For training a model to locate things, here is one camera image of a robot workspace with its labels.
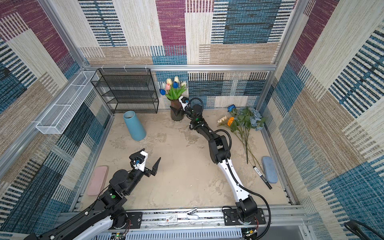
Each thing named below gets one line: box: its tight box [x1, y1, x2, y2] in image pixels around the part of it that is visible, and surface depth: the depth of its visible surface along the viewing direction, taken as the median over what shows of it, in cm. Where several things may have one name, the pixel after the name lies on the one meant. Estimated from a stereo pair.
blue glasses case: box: [261, 156, 278, 184], surface depth 89 cm
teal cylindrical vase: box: [123, 110, 147, 141], surface depth 96 cm
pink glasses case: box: [87, 165, 109, 196], surface depth 85 cm
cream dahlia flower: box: [217, 115, 228, 125], surface depth 110 cm
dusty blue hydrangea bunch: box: [230, 107, 266, 164], surface depth 105 cm
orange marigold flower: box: [227, 117, 235, 127], surface depth 110 cm
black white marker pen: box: [253, 165, 273, 190], surface depth 87 cm
